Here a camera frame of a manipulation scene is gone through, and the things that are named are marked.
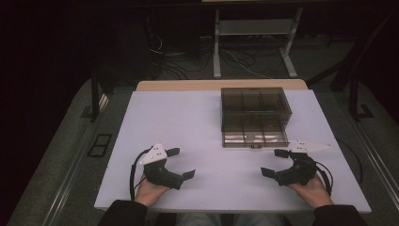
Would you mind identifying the hand-held gripper black cable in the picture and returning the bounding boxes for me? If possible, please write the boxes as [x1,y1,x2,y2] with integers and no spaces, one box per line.
[129,147,152,202]
[314,160,334,198]

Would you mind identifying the black metal stand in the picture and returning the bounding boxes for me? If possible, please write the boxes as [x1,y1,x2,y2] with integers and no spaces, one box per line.
[305,8,399,122]
[88,67,111,124]

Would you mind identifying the metal floor rail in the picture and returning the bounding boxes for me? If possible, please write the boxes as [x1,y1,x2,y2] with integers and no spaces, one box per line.
[40,93,111,226]
[337,90,399,205]

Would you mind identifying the person's left hand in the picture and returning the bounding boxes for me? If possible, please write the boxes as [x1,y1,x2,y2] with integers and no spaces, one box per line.
[134,174,172,208]

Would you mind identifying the white metal stand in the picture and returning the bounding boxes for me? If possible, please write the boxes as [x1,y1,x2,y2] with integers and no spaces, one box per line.
[212,7,305,79]

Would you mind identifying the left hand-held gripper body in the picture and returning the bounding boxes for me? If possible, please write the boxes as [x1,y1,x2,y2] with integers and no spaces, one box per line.
[137,142,185,191]

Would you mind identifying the person's right hand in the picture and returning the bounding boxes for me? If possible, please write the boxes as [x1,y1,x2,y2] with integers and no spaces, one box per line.
[286,172,335,210]

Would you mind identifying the left hand-held gripper black cable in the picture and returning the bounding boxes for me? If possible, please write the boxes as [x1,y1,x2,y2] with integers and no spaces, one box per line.
[129,147,152,202]

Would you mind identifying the person's legs in jeans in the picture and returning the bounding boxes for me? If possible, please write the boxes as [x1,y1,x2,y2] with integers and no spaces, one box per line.
[174,212,286,226]

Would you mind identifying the tangle of floor cables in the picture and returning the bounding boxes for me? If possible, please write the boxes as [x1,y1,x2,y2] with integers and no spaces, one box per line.
[144,15,283,81]

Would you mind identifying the thin black cable on table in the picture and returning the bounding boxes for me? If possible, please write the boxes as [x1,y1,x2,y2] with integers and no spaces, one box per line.
[334,137,365,186]

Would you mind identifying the right hand-held gripper black cable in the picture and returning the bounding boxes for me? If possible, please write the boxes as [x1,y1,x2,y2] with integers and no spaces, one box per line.
[314,160,334,198]

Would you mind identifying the smoky clear plastic compartment box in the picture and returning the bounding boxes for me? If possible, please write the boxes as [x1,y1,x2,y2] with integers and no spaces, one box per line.
[220,87,294,149]

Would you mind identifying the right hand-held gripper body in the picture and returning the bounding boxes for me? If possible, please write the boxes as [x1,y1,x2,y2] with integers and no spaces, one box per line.
[276,138,334,187]

